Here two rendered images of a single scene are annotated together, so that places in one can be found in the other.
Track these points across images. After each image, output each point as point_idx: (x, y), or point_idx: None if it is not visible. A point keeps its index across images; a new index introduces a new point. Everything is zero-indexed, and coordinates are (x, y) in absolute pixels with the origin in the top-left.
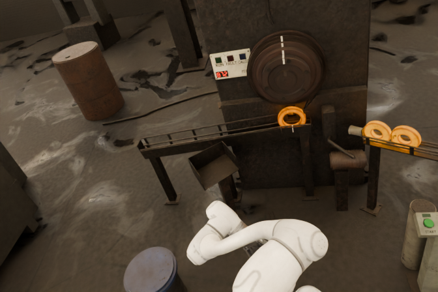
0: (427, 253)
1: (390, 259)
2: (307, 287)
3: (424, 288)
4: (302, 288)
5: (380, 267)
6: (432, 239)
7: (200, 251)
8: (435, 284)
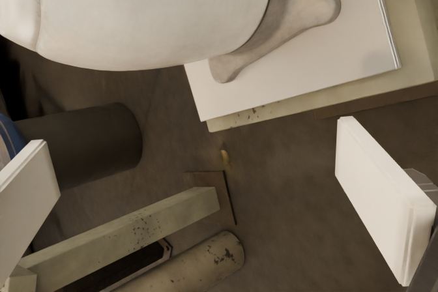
0: (107, 245)
1: (260, 258)
2: (6, 23)
3: (200, 191)
4: (15, 7)
5: (276, 240)
6: (47, 267)
7: None
8: (178, 196)
